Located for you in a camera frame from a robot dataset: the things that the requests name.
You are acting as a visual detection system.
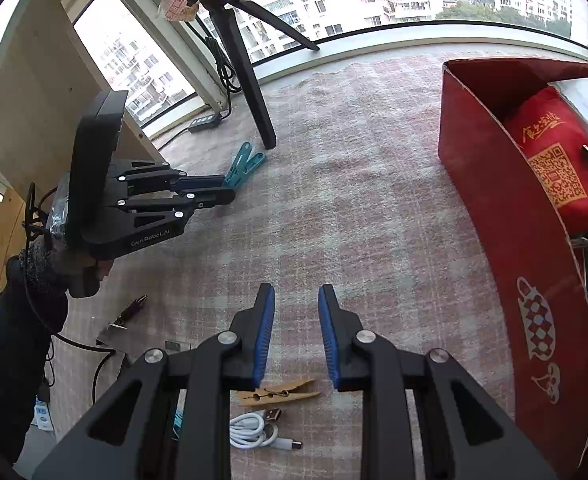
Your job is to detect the black pen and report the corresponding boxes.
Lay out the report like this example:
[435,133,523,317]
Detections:
[114,296,149,325]

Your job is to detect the red fabric pouch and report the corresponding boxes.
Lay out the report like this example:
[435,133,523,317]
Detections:
[503,86,588,233]

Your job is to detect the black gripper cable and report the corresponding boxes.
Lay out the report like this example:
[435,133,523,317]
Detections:
[21,182,124,406]

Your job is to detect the person's left forearm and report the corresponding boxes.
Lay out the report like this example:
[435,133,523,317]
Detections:
[0,240,69,466]

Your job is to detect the white window frame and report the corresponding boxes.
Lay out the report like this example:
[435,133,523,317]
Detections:
[0,0,588,211]

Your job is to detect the red cardboard box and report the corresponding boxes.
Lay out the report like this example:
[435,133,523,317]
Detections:
[436,57,588,468]

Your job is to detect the black ring light cable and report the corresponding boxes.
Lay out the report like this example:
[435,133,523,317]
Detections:
[149,0,245,151]

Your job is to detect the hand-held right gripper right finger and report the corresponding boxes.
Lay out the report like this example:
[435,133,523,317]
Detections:
[318,283,557,480]

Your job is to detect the light oak board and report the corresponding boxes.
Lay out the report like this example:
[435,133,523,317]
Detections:
[0,0,169,196]

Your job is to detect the blue white packet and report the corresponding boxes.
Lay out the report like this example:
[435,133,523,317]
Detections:
[34,395,57,433]

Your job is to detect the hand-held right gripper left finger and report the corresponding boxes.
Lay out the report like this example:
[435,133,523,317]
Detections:
[32,282,276,480]

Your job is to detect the black inline remote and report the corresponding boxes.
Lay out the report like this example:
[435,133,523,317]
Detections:
[188,114,222,134]

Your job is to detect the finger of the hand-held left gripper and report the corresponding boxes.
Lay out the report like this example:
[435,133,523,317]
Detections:
[116,187,237,226]
[106,159,227,196]

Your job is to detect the white usb cable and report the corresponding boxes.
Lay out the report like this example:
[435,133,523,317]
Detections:
[230,408,305,452]

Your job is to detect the teal plastic clothespin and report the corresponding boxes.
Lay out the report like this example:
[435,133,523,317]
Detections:
[224,141,267,191]

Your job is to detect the wooden clothespin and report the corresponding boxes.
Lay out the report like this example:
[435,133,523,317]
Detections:
[236,379,321,407]

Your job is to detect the black tripod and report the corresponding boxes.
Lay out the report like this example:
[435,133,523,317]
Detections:
[174,0,321,150]

